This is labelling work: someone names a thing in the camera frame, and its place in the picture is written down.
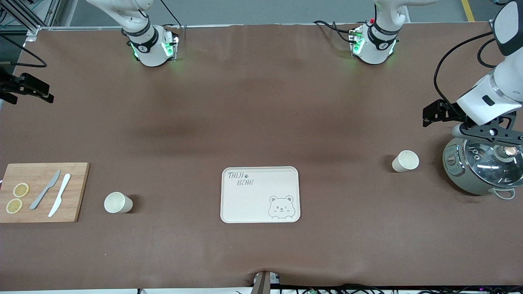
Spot grey-green cooking pot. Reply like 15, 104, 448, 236
443, 137, 523, 200

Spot metal camera bracket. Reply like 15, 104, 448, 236
251, 270, 281, 294

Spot black base cable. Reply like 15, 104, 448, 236
159, 0, 182, 28

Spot wooden cutting board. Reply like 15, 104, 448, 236
0, 163, 90, 223

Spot glass pot lid with knob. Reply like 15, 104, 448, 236
464, 139, 523, 189

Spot white tray with bear print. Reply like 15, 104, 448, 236
220, 166, 301, 224

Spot grey plastic knife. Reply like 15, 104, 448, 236
29, 169, 61, 210

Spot white plastic knife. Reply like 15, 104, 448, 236
48, 174, 72, 218

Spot white IKEA cup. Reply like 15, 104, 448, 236
391, 150, 420, 173
104, 192, 133, 214

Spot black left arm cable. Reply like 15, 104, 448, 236
434, 31, 497, 107
477, 38, 497, 68

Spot black base cables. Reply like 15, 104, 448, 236
314, 20, 358, 44

